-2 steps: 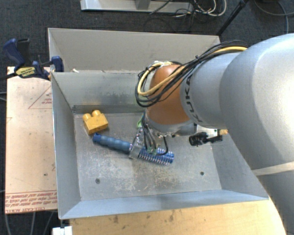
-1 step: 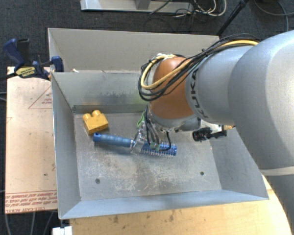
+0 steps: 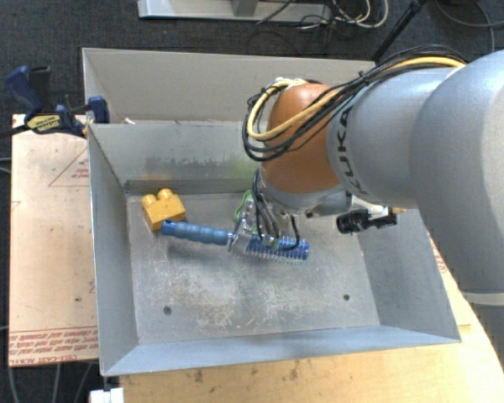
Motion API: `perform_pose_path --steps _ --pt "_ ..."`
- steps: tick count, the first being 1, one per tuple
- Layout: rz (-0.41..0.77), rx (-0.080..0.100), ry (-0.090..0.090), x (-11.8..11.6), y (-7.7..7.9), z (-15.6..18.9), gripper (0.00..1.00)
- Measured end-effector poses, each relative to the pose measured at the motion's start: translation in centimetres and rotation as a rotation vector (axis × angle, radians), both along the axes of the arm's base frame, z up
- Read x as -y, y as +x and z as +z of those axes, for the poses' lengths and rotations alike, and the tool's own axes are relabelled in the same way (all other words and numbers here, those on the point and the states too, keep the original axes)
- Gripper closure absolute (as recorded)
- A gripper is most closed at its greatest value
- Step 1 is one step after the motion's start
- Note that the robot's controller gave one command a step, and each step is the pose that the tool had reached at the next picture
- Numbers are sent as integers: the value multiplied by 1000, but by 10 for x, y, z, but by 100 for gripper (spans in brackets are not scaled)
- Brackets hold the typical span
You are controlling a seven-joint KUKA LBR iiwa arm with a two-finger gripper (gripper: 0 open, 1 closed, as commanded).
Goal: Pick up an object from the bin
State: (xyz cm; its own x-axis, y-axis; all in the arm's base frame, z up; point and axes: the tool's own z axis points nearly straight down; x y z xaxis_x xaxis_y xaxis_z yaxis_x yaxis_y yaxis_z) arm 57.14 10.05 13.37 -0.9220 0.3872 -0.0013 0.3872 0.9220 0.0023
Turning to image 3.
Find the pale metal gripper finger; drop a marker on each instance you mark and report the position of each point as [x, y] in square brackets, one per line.
[243, 237]
[237, 248]

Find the blue brush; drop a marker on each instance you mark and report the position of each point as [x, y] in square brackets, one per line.
[197, 232]

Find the grey metal bin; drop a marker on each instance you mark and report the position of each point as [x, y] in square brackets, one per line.
[252, 300]

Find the yellow toy brick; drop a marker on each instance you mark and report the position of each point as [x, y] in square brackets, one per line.
[163, 211]

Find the brown cardboard board, red print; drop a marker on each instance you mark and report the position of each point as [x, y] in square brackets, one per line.
[50, 242]

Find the black cylinder on white bracket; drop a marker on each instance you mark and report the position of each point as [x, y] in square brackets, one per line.
[353, 221]

